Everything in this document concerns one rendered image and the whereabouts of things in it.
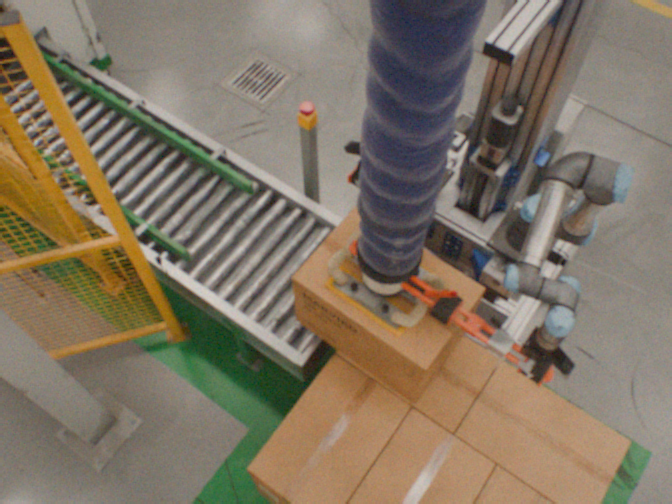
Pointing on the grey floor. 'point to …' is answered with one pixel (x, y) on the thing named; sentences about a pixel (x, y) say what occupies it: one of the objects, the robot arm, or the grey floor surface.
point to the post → (310, 155)
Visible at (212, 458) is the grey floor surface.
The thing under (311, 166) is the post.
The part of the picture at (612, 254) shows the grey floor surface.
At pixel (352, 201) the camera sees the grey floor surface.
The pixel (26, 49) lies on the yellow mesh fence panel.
